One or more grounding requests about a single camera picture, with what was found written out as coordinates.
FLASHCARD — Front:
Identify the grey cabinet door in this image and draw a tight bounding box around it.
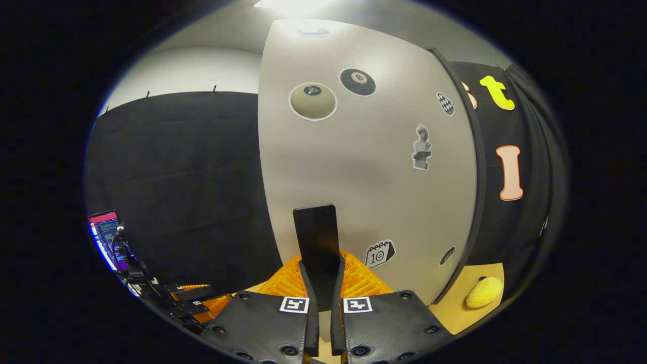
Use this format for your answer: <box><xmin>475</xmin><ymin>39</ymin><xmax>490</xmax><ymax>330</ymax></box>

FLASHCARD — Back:
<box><xmin>258</xmin><ymin>19</ymin><xmax>478</xmax><ymax>306</ymax></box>

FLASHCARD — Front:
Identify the computer monitor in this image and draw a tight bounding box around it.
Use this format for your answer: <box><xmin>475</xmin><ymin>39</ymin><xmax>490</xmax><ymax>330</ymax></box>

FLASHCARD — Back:
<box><xmin>88</xmin><ymin>209</ymin><xmax>128</xmax><ymax>272</ymax></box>

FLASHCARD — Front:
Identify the long ceiling light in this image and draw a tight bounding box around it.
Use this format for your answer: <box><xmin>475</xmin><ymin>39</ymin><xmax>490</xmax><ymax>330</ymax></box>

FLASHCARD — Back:
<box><xmin>252</xmin><ymin>0</ymin><xmax>357</xmax><ymax>17</ymax></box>

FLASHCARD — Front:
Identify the black backdrop cloth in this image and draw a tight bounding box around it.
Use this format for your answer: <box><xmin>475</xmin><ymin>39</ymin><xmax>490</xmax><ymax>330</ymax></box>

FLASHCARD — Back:
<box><xmin>83</xmin><ymin>61</ymin><xmax>569</xmax><ymax>304</ymax></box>

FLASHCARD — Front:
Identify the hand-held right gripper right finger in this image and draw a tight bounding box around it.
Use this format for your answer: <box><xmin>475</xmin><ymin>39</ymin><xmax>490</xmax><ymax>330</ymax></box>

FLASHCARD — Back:
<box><xmin>330</xmin><ymin>250</ymin><xmax>454</xmax><ymax>364</ymax></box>

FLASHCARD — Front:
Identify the black door handle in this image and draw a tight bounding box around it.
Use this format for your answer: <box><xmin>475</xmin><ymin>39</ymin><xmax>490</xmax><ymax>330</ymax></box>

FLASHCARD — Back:
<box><xmin>293</xmin><ymin>204</ymin><xmax>342</xmax><ymax>311</ymax></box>

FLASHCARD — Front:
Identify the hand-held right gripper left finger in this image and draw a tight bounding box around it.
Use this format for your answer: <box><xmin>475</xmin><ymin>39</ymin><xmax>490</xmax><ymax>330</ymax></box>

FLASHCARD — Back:
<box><xmin>199</xmin><ymin>253</ymin><xmax>321</xmax><ymax>364</ymax></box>

